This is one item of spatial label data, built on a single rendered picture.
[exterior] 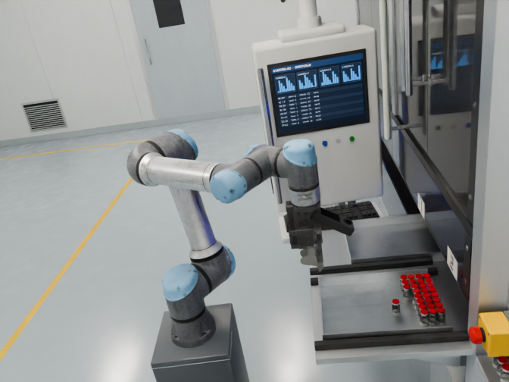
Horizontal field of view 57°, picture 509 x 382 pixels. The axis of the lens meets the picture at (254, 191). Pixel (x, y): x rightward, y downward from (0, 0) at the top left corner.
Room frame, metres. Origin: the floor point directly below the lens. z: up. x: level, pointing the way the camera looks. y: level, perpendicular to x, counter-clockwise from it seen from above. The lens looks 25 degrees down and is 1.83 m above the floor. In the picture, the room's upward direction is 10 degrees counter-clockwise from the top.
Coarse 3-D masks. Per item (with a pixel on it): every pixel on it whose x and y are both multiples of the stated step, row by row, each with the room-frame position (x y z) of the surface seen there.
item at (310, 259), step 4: (308, 248) 1.01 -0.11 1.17; (312, 248) 1.00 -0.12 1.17; (308, 252) 1.01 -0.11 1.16; (312, 252) 1.00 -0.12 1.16; (316, 252) 1.00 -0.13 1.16; (304, 256) 1.01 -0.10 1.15; (308, 256) 1.01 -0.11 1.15; (312, 256) 1.00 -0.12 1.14; (316, 256) 1.00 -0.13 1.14; (300, 260) 1.01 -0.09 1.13; (304, 260) 1.01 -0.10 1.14; (308, 260) 1.01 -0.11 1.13; (312, 260) 1.01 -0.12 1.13; (316, 260) 1.00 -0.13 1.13; (304, 264) 1.01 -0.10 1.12; (308, 264) 1.01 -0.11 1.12; (312, 264) 1.01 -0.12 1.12; (316, 264) 1.00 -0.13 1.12; (320, 264) 1.00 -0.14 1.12; (320, 268) 1.00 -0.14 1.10
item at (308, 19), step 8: (280, 0) 2.06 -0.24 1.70; (304, 0) 1.95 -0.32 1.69; (312, 0) 1.95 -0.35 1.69; (304, 8) 1.95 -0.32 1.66; (312, 8) 1.95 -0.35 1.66; (304, 16) 1.96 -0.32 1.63; (312, 16) 1.95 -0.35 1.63; (320, 16) 1.98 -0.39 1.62; (304, 24) 1.94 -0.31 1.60; (312, 24) 1.94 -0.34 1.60; (320, 24) 1.96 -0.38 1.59
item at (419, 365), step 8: (368, 200) 2.81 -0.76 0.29; (376, 200) 2.42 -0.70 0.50; (384, 208) 2.15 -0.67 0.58; (384, 216) 2.16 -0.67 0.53; (416, 360) 1.48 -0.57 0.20; (416, 368) 1.48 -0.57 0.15; (424, 368) 1.34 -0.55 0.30; (432, 368) 1.22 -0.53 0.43; (440, 368) 1.13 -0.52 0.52; (416, 376) 1.48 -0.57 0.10; (424, 376) 1.34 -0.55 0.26; (432, 376) 1.22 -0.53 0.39; (440, 376) 1.13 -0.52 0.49; (448, 376) 1.04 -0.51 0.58
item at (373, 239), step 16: (368, 224) 1.53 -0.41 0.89; (384, 224) 1.52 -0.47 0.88; (400, 224) 1.50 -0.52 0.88; (416, 224) 1.48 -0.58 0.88; (352, 240) 1.45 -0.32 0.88; (368, 240) 1.43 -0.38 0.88; (384, 240) 1.41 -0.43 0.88; (400, 240) 1.39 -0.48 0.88; (416, 240) 1.38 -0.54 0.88; (432, 240) 1.36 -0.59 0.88; (352, 256) 1.35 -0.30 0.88; (368, 256) 1.33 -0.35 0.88; (384, 256) 1.27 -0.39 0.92; (400, 256) 1.26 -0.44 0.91; (416, 256) 1.26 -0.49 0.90; (432, 256) 1.25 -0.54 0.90
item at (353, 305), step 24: (336, 288) 1.19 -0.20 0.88; (360, 288) 1.17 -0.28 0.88; (384, 288) 1.15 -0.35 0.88; (336, 312) 1.08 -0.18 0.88; (360, 312) 1.06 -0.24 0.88; (384, 312) 1.05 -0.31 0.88; (408, 312) 1.03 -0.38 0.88; (336, 336) 0.96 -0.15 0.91; (360, 336) 0.95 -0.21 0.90; (384, 336) 0.94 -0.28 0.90
